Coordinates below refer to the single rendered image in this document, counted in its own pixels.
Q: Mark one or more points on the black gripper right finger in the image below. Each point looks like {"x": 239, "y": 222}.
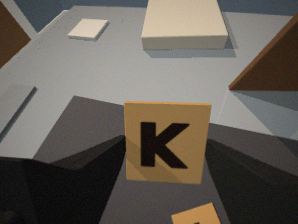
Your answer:
{"x": 252, "y": 191}

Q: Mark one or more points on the beige rectangular block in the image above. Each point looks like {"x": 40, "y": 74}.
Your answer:
{"x": 183, "y": 24}

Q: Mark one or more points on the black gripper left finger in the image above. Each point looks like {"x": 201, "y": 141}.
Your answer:
{"x": 72, "y": 190}

